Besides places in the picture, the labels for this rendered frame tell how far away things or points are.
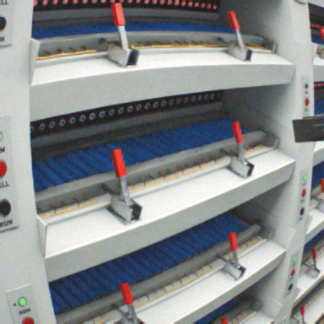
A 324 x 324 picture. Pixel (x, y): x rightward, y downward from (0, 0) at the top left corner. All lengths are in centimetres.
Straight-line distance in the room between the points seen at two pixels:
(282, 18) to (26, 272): 71
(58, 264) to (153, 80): 26
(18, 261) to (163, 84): 31
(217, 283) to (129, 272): 17
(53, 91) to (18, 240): 17
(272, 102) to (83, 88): 53
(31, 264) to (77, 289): 23
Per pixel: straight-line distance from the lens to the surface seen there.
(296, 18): 101
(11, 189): 53
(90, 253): 63
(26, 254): 56
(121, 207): 67
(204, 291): 89
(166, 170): 79
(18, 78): 52
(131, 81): 63
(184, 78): 70
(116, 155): 66
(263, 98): 104
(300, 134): 64
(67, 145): 77
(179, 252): 94
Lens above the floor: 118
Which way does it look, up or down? 14 degrees down
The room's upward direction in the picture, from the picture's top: 1 degrees counter-clockwise
